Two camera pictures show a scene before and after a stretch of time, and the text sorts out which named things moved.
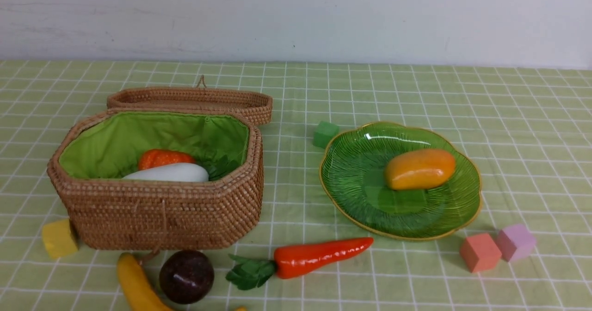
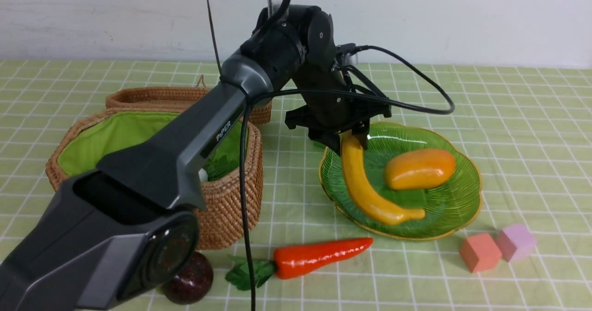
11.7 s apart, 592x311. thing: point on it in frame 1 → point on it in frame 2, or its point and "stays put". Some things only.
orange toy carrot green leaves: [291, 259] stays put
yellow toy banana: [139, 293] → [360, 180]
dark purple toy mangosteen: [187, 276] stays put
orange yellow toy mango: [419, 169] stays put
